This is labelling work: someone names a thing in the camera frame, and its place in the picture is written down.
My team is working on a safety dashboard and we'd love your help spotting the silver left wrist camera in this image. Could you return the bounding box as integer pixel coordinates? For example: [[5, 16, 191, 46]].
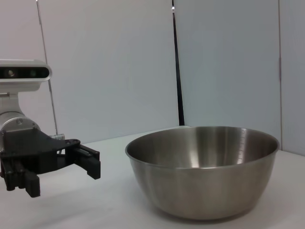
[[0, 59, 52, 93]]

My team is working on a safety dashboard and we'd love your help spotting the stainless steel mixing bowl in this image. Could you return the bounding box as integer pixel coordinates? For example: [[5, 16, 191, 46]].
[[125, 125, 280, 220]]

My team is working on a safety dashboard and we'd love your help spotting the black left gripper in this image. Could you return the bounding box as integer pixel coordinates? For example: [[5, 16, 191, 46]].
[[0, 128, 102, 198]]

